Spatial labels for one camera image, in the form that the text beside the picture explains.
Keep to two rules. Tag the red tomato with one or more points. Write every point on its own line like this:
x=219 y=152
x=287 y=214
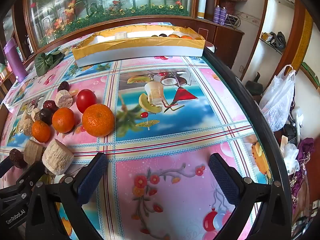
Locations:
x=86 y=100

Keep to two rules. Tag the long yellow-taped white box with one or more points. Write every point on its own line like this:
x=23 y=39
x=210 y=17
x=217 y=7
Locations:
x=140 y=48

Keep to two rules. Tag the floral glass wooden cabinet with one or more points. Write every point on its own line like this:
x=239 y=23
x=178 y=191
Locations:
x=100 y=5

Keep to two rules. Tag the dark purple plum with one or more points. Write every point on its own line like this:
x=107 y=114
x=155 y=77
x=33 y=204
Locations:
x=46 y=116

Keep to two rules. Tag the dark round fruit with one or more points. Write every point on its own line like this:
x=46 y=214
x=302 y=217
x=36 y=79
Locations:
x=162 y=35

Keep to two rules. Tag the small beige sugarcane piece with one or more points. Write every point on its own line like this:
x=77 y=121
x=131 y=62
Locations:
x=35 y=114

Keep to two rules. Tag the small orange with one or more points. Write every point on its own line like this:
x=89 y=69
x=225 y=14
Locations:
x=40 y=131

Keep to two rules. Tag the printed plastic tablecloth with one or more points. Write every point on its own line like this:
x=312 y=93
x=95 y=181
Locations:
x=175 y=155

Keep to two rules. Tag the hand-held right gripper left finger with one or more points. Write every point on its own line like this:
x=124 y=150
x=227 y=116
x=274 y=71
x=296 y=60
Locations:
x=92 y=177

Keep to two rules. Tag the large white plastic bag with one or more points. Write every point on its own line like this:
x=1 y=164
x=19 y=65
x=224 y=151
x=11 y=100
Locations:
x=277 y=100

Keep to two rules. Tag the dark green object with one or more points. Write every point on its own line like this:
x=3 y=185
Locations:
x=253 y=85

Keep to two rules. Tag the cardboard box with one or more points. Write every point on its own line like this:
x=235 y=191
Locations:
x=2 y=116

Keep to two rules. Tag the brown wicker basket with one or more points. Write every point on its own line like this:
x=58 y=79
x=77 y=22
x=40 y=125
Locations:
x=231 y=2

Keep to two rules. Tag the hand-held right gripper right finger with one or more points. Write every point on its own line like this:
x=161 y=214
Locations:
x=223 y=182

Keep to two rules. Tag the large beige sugarcane piece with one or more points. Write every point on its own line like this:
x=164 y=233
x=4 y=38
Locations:
x=57 y=160

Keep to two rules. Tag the large orange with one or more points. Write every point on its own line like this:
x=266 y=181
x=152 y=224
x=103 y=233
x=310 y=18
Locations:
x=98 y=120

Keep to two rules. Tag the purple cup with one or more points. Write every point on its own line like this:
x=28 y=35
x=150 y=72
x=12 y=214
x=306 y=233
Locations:
x=15 y=60

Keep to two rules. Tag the purple cloth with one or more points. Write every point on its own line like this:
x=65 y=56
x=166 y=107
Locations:
x=303 y=155

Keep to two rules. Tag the purple spray can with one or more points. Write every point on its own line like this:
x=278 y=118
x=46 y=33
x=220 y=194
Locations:
x=223 y=15
x=217 y=13

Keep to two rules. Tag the medium orange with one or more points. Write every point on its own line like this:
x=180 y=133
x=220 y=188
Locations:
x=63 y=120

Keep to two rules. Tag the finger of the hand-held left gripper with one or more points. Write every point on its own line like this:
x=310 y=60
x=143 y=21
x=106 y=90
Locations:
x=31 y=173
x=5 y=167

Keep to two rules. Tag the dark items on glass shelf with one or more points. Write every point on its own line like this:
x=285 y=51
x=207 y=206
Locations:
x=277 y=40

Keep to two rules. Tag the small white cup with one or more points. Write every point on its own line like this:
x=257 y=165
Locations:
x=120 y=35

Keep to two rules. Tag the dark red date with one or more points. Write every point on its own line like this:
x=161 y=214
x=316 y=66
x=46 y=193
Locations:
x=17 y=157
x=63 y=86
x=50 y=105

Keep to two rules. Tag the brown wooden sideboard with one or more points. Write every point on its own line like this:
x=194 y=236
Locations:
x=225 y=42

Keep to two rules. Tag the brown sugarcane piece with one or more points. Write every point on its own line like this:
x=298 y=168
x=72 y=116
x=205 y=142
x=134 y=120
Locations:
x=33 y=152

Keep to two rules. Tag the small white plastic bag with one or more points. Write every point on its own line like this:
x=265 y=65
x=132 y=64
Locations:
x=290 y=155

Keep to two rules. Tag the green leafy vegetable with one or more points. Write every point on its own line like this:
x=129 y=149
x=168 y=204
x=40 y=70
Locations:
x=47 y=61

